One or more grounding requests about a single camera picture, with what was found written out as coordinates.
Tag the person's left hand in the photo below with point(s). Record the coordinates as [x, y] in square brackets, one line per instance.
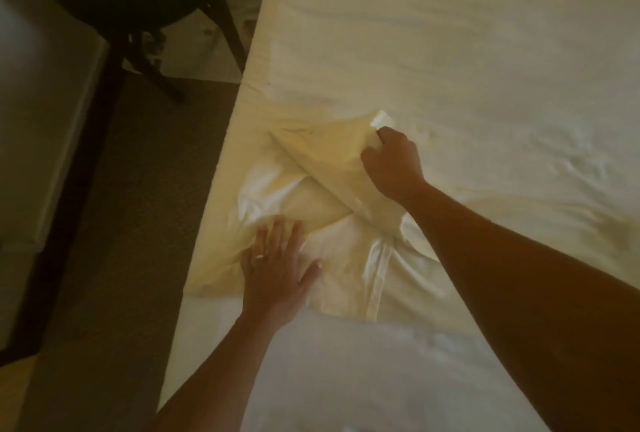
[278, 277]

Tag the person's right hand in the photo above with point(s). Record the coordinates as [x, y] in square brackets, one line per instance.
[395, 167]

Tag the white t-shirt blue player print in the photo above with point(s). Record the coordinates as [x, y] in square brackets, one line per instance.
[320, 237]

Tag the person's left forearm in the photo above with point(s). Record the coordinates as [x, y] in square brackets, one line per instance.
[215, 382]

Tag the person's right forearm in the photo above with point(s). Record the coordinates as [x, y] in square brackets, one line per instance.
[540, 317]

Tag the white bed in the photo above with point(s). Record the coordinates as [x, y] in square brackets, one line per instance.
[450, 37]

